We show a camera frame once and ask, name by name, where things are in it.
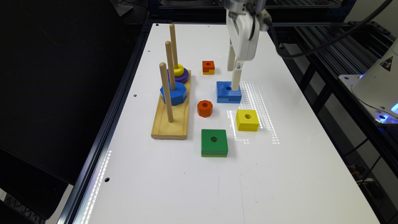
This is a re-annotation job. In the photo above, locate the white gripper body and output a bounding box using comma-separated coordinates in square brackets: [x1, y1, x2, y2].
[226, 9, 272, 62]

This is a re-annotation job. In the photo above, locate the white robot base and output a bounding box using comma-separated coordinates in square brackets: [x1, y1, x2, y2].
[339, 42, 398, 125]

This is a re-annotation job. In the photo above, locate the black aluminium side rack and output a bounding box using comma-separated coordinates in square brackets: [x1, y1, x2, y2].
[286, 22, 397, 223]

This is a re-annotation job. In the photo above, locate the wooden peg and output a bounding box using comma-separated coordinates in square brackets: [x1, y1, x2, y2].
[159, 62, 174, 123]
[165, 41, 176, 91]
[169, 24, 178, 69]

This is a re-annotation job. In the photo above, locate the orange hexagonal block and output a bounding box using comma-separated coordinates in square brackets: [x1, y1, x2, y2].
[197, 100, 213, 118]

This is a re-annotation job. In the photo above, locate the black metal table frame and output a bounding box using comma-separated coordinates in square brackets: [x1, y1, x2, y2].
[57, 19, 172, 224]

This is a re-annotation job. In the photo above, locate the blue square block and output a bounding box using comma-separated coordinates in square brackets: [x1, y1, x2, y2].
[216, 82, 242, 103]

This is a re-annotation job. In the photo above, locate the orange and yellow square block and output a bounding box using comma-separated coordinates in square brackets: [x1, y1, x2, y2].
[202, 61, 215, 75]

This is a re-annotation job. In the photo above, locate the middle wooden peg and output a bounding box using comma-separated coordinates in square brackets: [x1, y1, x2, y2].
[165, 41, 176, 91]

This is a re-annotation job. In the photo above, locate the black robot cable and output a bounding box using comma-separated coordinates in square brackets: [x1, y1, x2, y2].
[267, 0, 393, 60]

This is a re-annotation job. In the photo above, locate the back wooden peg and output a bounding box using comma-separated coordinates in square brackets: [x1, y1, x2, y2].
[169, 24, 178, 69]

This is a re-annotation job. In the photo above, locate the purple round disc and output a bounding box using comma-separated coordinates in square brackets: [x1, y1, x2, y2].
[174, 65, 189, 83]

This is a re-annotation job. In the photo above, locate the blue octagonal block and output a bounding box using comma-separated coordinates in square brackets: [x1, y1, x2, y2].
[170, 82, 188, 106]

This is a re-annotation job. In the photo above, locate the yellow round ring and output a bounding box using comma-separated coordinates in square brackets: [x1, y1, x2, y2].
[172, 63, 185, 78]

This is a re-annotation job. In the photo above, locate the wooden peg base board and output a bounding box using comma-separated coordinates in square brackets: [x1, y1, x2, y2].
[150, 69, 192, 141]

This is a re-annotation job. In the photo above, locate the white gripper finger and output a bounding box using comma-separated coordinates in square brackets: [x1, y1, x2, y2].
[227, 43, 236, 72]
[231, 60, 244, 91]

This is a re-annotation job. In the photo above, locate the green square block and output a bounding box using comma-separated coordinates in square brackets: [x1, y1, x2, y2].
[201, 129, 228, 157]

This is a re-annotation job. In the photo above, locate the front wooden peg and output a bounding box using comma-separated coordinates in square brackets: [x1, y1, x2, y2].
[159, 62, 174, 123]

